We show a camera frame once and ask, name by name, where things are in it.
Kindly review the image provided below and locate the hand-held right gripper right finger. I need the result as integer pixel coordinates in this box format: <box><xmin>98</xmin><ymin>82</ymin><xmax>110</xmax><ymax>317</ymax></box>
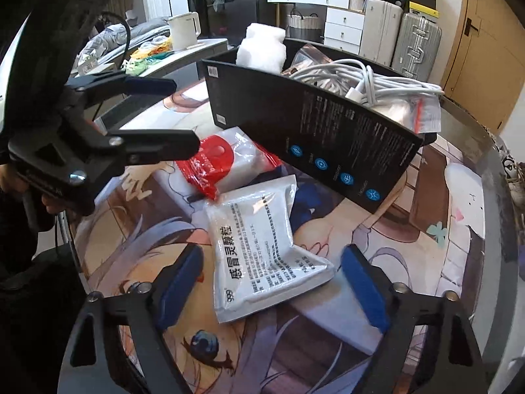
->
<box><xmin>340</xmin><ymin>244</ymin><xmax>489</xmax><ymax>394</ymax></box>

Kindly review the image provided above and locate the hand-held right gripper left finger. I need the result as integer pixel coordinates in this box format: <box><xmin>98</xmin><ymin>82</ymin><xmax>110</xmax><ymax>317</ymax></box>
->
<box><xmin>57</xmin><ymin>244</ymin><xmax>204</xmax><ymax>394</ymax></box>

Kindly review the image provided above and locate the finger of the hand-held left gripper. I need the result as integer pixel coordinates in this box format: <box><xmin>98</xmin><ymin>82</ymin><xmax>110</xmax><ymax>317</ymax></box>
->
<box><xmin>65</xmin><ymin>72</ymin><xmax>178</xmax><ymax>100</ymax></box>
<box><xmin>106</xmin><ymin>128</ymin><xmax>201</xmax><ymax>165</ymax></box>

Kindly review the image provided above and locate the red and white packet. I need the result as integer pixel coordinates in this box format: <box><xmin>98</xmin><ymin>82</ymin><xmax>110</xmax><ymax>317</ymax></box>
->
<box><xmin>176</xmin><ymin>128</ymin><xmax>284</xmax><ymax>203</ymax></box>

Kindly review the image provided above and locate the green and white medicine packet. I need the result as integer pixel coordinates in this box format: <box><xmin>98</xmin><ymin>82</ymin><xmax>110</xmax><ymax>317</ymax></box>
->
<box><xmin>203</xmin><ymin>174</ymin><xmax>336</xmax><ymax>324</ymax></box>

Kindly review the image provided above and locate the white foam piece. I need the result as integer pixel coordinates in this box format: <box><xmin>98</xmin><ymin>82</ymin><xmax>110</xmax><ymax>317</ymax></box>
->
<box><xmin>235</xmin><ymin>22</ymin><xmax>287</xmax><ymax>71</ymax></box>

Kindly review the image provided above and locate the black cardboard box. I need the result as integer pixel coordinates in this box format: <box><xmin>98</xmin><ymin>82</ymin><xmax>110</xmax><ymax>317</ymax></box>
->
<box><xmin>202</xmin><ymin>37</ymin><xmax>442</xmax><ymax>215</ymax></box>

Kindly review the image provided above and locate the white charging cable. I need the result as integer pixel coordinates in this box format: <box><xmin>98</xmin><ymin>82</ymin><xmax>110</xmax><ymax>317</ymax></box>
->
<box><xmin>282</xmin><ymin>59</ymin><xmax>445</xmax><ymax>110</ymax></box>

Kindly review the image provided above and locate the person's left hand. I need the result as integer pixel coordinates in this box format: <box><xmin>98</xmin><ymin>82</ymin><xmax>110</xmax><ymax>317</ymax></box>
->
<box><xmin>0</xmin><ymin>163</ymin><xmax>63</xmax><ymax>219</ymax></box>

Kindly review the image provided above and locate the yellow snack bag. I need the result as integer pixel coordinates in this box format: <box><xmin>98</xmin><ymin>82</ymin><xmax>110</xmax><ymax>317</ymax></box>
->
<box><xmin>130</xmin><ymin>36</ymin><xmax>173</xmax><ymax>60</ymax></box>

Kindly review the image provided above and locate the bed with grey duvet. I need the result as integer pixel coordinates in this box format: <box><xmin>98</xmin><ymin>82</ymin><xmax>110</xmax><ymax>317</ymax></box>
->
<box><xmin>76</xmin><ymin>18</ymin><xmax>171</xmax><ymax>66</ymax></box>

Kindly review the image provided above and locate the white spiral notebook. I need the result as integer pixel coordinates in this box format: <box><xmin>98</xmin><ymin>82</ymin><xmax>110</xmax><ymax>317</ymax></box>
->
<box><xmin>179</xmin><ymin>88</ymin><xmax>210</xmax><ymax>103</ymax></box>

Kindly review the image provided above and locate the anime printed table mat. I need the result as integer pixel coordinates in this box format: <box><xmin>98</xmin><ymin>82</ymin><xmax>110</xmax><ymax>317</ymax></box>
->
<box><xmin>61</xmin><ymin>78</ymin><xmax>495</xmax><ymax>394</ymax></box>

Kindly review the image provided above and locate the white coffee table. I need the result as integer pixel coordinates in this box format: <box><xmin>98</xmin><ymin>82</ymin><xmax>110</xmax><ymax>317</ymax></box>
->
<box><xmin>70</xmin><ymin>38</ymin><xmax>229</xmax><ymax>91</ymax></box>

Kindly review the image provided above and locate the white electric kettle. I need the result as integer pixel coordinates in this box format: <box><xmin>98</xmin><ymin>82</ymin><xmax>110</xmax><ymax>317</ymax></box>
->
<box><xmin>166</xmin><ymin>11</ymin><xmax>202</xmax><ymax>52</ymax></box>

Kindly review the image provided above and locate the dark grey refrigerator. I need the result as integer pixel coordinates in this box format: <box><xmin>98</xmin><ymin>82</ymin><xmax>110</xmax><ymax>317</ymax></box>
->
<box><xmin>204</xmin><ymin>0</ymin><xmax>264</xmax><ymax>47</ymax></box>

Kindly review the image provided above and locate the clear plastic bag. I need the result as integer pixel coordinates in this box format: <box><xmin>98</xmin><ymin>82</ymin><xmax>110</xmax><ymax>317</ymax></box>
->
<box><xmin>292</xmin><ymin>44</ymin><xmax>326</xmax><ymax>75</ymax></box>

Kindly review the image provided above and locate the woven laundry basket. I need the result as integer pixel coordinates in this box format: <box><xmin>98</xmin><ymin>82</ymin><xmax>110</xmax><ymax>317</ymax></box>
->
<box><xmin>286</xmin><ymin>10</ymin><xmax>321</xmax><ymax>42</ymax></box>

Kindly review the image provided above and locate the small red-striped zip bag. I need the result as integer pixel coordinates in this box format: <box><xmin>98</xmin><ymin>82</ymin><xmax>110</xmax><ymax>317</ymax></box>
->
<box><xmin>381</xmin><ymin>94</ymin><xmax>442</xmax><ymax>135</ymax></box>

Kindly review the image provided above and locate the white suitcase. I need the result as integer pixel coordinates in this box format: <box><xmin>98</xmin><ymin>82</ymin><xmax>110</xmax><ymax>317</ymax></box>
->
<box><xmin>360</xmin><ymin>0</ymin><xmax>405</xmax><ymax>67</ymax></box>

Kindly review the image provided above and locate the silver suitcase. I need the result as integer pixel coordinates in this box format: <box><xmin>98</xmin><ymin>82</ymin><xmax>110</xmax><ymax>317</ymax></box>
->
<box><xmin>391</xmin><ymin>11</ymin><xmax>443</xmax><ymax>83</ymax></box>

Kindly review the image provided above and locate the wooden door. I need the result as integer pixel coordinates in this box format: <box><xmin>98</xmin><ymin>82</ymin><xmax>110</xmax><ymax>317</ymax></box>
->
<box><xmin>440</xmin><ymin>0</ymin><xmax>525</xmax><ymax>133</ymax></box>

